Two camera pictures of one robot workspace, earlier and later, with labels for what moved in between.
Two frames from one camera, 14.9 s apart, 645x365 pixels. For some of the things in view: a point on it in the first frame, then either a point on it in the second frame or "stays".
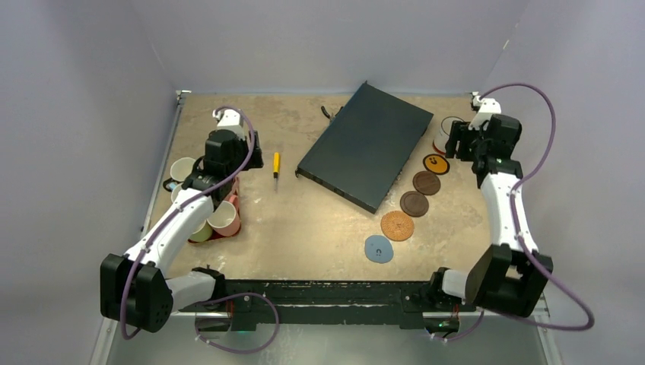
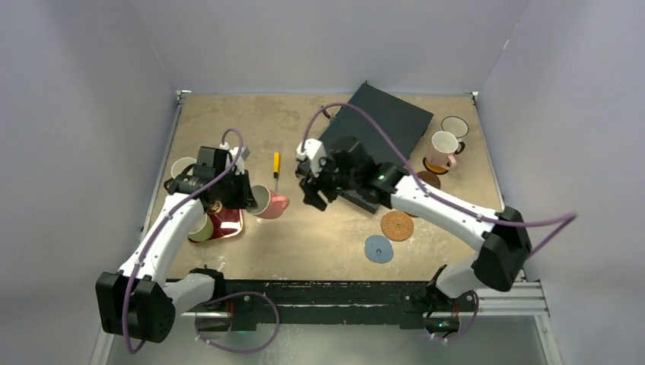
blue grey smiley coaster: x=378 y=249 stays
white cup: x=182 y=168 stays
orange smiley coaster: x=436 y=164 stays
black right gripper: x=458 y=142 to x=319 y=182
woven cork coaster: x=397 y=226 stays
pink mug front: x=225 y=219 to x=443 y=144
